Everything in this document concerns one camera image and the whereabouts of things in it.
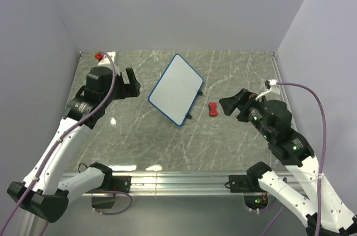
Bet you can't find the whiteboard wire stand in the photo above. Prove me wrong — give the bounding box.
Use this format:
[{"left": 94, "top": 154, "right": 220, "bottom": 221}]
[{"left": 186, "top": 89, "right": 204, "bottom": 121}]

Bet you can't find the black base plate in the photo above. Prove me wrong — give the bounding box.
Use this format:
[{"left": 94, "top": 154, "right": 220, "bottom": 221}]
[
  {"left": 224, "top": 175, "right": 265, "bottom": 193},
  {"left": 94, "top": 176, "right": 131, "bottom": 193}
]

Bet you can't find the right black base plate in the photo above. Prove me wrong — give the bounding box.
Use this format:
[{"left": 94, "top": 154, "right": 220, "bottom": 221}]
[{"left": 224, "top": 175, "right": 265, "bottom": 193}]

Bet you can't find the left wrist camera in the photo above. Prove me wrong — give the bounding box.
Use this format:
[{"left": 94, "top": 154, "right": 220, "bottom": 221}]
[{"left": 94, "top": 51, "right": 118, "bottom": 67}]

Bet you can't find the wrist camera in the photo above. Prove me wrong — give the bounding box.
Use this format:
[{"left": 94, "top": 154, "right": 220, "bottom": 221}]
[
  {"left": 94, "top": 51, "right": 118, "bottom": 67},
  {"left": 255, "top": 79, "right": 281, "bottom": 101}
]

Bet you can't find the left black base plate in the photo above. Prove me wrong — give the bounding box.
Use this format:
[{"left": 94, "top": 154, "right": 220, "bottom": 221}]
[{"left": 94, "top": 176, "right": 131, "bottom": 193}]

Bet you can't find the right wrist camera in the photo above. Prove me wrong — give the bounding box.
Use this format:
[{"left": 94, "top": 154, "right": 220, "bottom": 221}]
[{"left": 255, "top": 79, "right": 281, "bottom": 101}]

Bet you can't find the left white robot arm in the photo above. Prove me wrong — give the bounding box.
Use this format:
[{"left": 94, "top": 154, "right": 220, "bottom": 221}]
[{"left": 7, "top": 66, "right": 141, "bottom": 223}]

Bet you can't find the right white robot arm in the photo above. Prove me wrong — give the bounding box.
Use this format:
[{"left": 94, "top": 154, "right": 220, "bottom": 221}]
[{"left": 219, "top": 89, "right": 356, "bottom": 235}]

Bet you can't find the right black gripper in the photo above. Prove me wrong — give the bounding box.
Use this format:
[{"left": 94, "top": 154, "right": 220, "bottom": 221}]
[{"left": 219, "top": 88, "right": 274, "bottom": 141}]

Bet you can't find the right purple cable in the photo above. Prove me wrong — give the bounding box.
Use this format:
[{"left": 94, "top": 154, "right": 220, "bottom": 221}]
[{"left": 262, "top": 80, "right": 327, "bottom": 236}]

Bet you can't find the red bone-shaped eraser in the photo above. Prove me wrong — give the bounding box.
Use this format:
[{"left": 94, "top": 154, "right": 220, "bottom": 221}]
[{"left": 208, "top": 102, "right": 218, "bottom": 117}]

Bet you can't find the aluminium rail frame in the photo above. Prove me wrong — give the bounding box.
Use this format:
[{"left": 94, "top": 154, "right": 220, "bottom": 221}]
[{"left": 18, "top": 50, "right": 340, "bottom": 236}]

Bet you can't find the blue framed whiteboard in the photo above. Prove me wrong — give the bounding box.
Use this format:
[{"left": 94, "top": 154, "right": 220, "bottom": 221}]
[{"left": 148, "top": 54, "right": 204, "bottom": 127}]

